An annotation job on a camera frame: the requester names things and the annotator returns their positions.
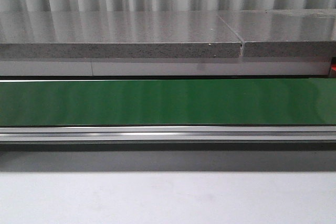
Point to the green conveyor belt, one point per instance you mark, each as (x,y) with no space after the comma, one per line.
(176,102)

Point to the grey stone counter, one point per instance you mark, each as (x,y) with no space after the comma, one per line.
(239,43)

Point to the red object at edge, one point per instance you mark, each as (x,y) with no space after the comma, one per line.
(332,72)

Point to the aluminium conveyor frame rail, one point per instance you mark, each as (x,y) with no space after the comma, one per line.
(168,134)

